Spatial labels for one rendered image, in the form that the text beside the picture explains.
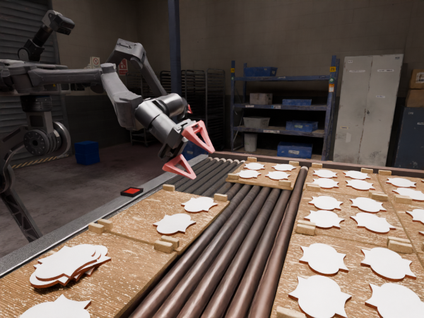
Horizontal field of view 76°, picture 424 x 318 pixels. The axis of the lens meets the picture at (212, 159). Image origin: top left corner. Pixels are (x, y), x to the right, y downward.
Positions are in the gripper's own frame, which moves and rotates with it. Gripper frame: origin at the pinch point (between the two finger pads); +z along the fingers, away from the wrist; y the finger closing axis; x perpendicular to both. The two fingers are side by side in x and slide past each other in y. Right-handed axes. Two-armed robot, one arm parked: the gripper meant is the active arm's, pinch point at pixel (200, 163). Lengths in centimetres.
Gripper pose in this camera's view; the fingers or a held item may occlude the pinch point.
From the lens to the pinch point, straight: 63.4
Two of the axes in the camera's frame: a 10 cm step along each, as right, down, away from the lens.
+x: -5.0, 3.8, -7.8
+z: 7.3, 6.7, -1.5
